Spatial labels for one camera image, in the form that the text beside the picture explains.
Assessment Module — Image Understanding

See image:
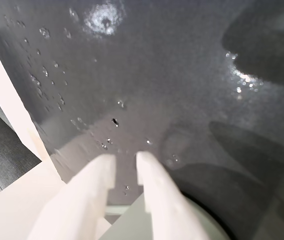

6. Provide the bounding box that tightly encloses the dark grey table mat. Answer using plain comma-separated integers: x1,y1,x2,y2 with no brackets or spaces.
0,0,284,240

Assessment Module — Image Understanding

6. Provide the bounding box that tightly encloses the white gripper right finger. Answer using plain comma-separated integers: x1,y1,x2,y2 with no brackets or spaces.
135,150,210,240

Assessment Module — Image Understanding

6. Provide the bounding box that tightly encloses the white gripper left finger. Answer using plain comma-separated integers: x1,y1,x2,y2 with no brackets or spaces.
28,153,117,240

